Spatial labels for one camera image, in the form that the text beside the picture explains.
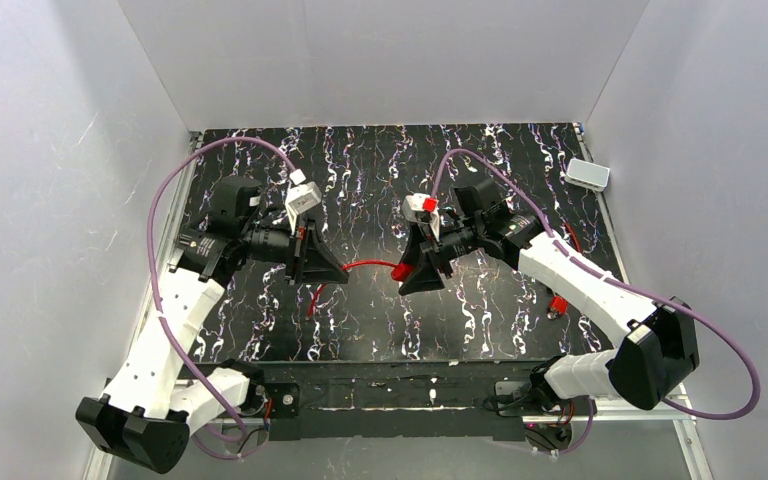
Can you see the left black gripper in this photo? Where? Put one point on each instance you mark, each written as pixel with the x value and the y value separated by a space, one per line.
pixel 297 253

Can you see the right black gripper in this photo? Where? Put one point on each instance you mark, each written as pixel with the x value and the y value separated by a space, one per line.
pixel 437 251

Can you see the red cable lock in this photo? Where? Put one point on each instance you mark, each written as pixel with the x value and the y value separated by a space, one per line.
pixel 357 266

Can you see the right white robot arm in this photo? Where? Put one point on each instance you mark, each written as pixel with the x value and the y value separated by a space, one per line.
pixel 653 345

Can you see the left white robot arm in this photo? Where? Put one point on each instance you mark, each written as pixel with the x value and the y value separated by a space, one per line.
pixel 140 416

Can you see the red key tag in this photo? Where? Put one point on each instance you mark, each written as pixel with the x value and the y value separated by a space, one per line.
pixel 558 307

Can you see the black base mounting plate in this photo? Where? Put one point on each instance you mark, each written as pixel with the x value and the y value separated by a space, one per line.
pixel 412 399

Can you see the white small box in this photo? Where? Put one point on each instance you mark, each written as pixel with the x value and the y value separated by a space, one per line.
pixel 587 175

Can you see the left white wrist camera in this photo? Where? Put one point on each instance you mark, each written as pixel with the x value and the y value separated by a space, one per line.
pixel 300 199

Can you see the aluminium frame rail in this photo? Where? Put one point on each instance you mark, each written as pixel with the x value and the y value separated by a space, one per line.
pixel 172 206

